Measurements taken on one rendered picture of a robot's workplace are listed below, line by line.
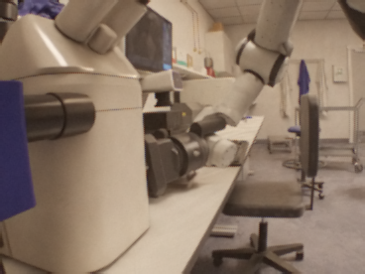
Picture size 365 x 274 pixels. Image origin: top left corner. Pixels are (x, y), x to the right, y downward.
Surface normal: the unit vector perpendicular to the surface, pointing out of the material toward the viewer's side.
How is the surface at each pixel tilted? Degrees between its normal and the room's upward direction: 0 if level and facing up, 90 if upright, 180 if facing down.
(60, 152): 91
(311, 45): 90
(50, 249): 90
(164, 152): 82
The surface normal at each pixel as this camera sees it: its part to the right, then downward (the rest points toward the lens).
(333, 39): -0.32, 0.13
